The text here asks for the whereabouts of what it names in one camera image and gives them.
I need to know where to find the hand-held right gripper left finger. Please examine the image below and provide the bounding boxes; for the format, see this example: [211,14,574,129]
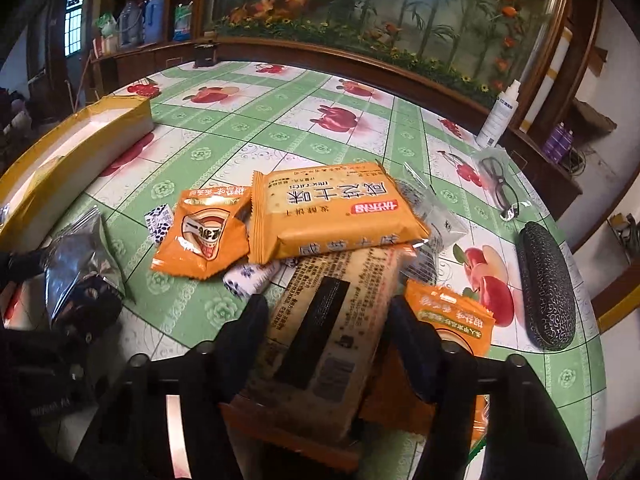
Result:
[75,294,271,480]

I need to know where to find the white spray bottle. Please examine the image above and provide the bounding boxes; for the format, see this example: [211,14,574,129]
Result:
[475,80,521,149]

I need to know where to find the green white bag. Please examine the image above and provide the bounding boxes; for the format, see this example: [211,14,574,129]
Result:
[95,12,119,40]

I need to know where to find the silver foil packet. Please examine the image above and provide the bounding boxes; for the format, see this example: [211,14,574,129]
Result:
[42,207,137,331]

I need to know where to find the flower bamboo glass panel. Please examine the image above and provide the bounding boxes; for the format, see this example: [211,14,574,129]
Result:
[200,0,572,107]

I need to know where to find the purple bottles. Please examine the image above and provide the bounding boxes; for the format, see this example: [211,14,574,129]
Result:
[542,122,574,164]

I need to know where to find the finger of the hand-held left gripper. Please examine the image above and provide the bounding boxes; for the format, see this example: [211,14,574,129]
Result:
[0,251,47,286]
[55,282,124,332]

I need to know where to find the green fruit print tablecloth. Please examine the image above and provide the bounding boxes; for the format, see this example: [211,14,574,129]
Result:
[0,60,609,480]

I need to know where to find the white yellow roll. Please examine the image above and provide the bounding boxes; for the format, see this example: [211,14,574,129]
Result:
[519,27,574,134]

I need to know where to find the black eyeglasses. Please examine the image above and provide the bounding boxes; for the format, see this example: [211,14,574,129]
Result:
[469,156,534,221]

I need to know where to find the small orange snack packet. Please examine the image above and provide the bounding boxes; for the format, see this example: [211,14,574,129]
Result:
[219,350,490,461]
[404,279,497,358]
[151,187,252,281]

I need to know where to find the blue thermos flask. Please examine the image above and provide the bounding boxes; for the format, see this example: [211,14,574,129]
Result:
[142,0,166,44]

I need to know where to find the beige cracker packet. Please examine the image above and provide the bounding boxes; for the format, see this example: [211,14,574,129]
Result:
[229,247,407,442]

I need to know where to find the small black ink bottle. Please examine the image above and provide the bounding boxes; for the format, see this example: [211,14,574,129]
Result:
[193,42,220,69]

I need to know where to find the clear black sesame packet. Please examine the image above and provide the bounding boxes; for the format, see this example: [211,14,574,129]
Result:
[399,162,469,281]

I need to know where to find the large orange cracker packet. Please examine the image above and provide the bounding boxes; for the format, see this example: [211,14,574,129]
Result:
[248,161,432,265]

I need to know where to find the flower print white candy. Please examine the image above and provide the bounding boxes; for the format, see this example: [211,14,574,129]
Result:
[223,259,282,302]

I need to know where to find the grey water jug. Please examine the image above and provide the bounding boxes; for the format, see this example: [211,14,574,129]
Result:
[117,2,146,47]

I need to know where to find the yellow cardboard box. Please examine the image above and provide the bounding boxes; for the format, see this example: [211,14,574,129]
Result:
[0,95,154,252]

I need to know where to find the wooden display cabinet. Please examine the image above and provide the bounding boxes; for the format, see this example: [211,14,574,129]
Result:
[85,0,607,207]

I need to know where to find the coiled cable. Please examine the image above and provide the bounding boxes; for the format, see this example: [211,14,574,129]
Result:
[562,146,596,176]

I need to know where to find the leaf print white candy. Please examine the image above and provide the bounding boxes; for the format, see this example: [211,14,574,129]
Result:
[143,203,174,247]

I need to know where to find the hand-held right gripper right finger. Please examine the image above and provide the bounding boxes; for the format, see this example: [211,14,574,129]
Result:
[387,295,591,480]

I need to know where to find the black patterned glasses case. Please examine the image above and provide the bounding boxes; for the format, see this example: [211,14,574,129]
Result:
[515,222,577,352]

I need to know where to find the window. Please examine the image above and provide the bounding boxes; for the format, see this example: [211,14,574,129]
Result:
[63,0,85,57]

